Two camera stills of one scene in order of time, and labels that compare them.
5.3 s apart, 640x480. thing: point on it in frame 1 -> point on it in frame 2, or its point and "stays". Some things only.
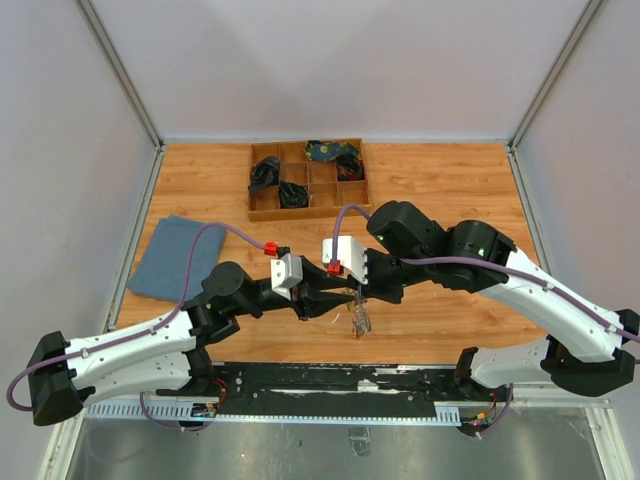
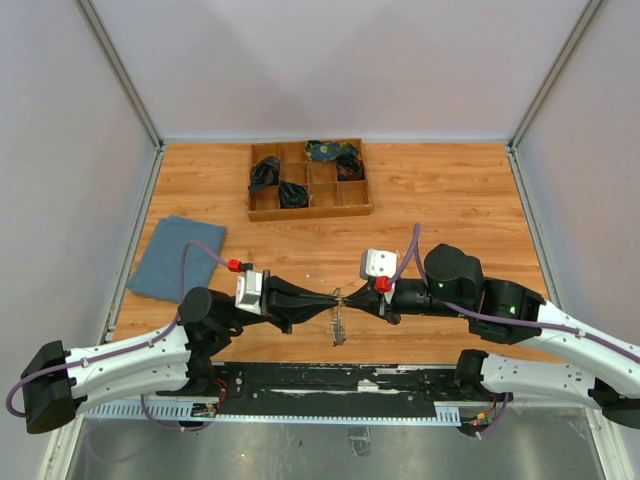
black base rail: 332,387 stays
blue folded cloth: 161,271 stays
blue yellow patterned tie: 323,151 stays
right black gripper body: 385,277 -> 389,311
